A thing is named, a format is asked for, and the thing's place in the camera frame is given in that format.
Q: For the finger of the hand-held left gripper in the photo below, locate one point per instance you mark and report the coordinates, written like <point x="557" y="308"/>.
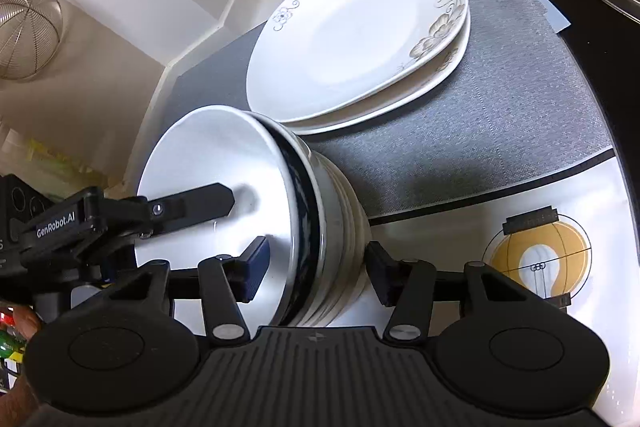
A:
<point x="122" y="247"/>
<point x="195" y="204"/>

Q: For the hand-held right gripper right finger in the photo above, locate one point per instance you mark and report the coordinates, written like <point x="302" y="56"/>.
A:
<point x="381" y="272"/>

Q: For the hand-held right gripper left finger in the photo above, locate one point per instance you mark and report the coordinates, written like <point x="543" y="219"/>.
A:
<point x="257" y="268"/>

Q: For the dark blue rimmed bowl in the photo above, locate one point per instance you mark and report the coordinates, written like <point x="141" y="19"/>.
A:
<point x="305" y="207"/>

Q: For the white floral oval plate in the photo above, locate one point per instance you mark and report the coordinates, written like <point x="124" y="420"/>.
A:
<point x="350" y="27"/>
<point x="440" y="67"/>

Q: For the person's left hand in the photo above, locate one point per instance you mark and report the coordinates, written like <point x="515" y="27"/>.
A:
<point x="27" y="323"/>

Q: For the yellow green plastic bag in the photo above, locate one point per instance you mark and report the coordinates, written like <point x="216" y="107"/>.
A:
<point x="60" y="157"/>

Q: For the colourful packet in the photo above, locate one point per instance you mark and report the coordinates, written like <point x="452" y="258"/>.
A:
<point x="10" y="342"/>

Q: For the grey woven mat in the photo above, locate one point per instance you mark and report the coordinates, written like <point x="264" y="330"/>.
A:
<point x="475" y="107"/>

